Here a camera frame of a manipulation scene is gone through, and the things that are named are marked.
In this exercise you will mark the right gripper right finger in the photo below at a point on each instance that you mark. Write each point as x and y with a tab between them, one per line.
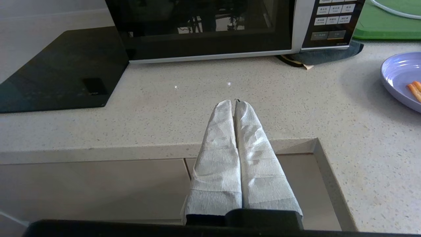
263	174

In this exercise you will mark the orange french fry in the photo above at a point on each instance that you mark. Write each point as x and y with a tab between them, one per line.
414	92
417	85

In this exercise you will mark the silver microwave oven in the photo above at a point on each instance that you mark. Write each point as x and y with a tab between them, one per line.
355	26

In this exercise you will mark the beige cabinet front panel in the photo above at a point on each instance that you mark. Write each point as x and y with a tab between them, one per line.
307	179

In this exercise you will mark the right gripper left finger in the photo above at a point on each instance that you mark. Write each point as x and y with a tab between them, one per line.
217	164

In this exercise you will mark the green cutting board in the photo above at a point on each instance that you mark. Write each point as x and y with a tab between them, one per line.
381	28

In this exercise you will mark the black induction cooktop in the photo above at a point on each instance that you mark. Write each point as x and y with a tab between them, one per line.
49	72

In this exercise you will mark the grey cloth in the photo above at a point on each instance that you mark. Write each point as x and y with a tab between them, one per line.
329	54

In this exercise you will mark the purple plate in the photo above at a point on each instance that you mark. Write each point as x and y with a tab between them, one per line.
398	75

